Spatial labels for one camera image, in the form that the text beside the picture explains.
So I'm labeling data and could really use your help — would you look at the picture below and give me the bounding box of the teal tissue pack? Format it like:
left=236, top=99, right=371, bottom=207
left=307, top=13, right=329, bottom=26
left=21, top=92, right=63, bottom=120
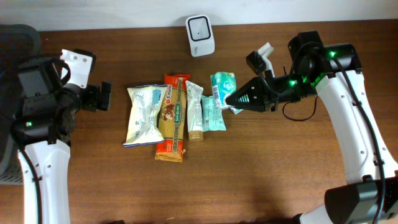
left=229, top=107, right=243, bottom=114
left=210, top=72, right=237, bottom=110

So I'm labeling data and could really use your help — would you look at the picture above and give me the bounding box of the teal wet wipes packet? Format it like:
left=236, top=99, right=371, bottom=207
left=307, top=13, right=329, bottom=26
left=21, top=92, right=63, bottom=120
left=201, top=95, right=226, bottom=132

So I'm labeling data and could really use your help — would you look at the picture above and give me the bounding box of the white chips bag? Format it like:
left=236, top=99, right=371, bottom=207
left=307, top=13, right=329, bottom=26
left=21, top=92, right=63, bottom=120
left=123, top=84, right=168, bottom=147

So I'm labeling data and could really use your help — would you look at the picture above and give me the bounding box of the white cream tube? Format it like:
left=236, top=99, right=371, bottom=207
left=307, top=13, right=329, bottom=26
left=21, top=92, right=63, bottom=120
left=186, top=81, right=203, bottom=141

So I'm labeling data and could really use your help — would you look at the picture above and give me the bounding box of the San Remo spaghetti packet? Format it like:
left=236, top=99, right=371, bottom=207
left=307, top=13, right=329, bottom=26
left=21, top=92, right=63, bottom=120
left=155, top=74, right=190, bottom=162

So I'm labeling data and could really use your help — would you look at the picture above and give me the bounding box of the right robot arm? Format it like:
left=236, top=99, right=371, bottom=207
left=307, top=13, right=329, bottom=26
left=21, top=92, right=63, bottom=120
left=226, top=31, right=397, bottom=224

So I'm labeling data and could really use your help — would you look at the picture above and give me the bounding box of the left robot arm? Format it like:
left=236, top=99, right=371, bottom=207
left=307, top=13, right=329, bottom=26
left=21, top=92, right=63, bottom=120
left=1, top=50, right=111, bottom=223

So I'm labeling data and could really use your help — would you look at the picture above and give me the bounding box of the white barcode scanner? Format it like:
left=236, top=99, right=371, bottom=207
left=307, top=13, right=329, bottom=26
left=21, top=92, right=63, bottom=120
left=185, top=14, right=215, bottom=57

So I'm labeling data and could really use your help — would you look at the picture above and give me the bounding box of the grey plastic basket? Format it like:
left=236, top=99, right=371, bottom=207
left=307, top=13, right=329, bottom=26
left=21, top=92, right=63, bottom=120
left=1, top=24, right=41, bottom=185

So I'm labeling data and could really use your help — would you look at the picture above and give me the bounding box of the black left camera cable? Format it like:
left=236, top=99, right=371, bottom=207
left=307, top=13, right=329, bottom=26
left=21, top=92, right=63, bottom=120
left=0, top=54, right=72, bottom=224

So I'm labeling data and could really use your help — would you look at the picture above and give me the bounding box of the black camera cable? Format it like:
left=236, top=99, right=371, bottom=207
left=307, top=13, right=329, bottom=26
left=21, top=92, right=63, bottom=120
left=0, top=54, right=72, bottom=224
left=256, top=42, right=388, bottom=224

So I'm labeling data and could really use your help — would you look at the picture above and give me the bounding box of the black right camera cable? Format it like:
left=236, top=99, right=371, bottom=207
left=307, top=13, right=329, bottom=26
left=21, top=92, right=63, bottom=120
left=256, top=42, right=388, bottom=224

